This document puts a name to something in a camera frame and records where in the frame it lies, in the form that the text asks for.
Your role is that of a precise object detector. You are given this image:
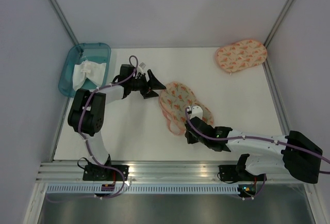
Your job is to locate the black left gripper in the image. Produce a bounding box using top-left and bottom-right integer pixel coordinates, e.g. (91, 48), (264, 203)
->
(129, 70), (166, 100)

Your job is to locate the floral mesh laundry bag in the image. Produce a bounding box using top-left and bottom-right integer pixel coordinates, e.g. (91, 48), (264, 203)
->
(159, 82), (214, 136)

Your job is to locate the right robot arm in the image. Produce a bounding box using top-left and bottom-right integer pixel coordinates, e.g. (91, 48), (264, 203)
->
(185, 117), (323, 184)

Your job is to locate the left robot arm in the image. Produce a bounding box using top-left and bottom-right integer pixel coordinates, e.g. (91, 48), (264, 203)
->
(68, 64), (166, 181)

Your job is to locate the white cloth in bin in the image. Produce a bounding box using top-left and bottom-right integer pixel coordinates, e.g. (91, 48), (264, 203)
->
(72, 60), (107, 91)

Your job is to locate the teal plastic bin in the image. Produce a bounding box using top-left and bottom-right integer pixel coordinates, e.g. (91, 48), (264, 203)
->
(58, 42), (111, 98)

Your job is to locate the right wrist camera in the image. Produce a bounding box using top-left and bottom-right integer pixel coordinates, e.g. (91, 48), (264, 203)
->
(186, 105), (203, 119)

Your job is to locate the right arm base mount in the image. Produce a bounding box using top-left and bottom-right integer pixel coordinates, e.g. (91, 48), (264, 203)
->
(217, 165), (264, 183)

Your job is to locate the white slotted cable duct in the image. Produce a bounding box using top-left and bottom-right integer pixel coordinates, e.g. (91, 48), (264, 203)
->
(46, 183), (239, 195)

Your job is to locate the aluminium front rail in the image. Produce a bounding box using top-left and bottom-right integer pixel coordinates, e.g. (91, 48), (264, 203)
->
(36, 159), (317, 183)

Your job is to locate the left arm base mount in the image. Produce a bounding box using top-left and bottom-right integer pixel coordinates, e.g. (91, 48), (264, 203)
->
(82, 164), (129, 182)

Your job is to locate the left aluminium corner post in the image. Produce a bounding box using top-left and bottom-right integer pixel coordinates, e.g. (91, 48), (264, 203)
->
(48, 0), (79, 45)

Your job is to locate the aluminium corner post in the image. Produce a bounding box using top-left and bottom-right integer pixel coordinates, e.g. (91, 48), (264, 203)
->
(48, 0), (79, 45)
(264, 0), (296, 48)

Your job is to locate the right aluminium corner post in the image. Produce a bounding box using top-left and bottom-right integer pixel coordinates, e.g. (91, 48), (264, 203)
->
(264, 0), (296, 48)

